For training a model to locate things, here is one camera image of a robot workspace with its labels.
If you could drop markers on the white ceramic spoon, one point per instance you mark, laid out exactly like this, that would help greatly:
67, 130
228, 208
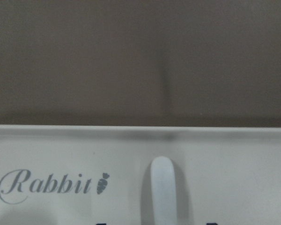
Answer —
163, 187

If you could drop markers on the cream rabbit tray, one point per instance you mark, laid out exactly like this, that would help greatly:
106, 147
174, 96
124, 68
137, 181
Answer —
68, 175

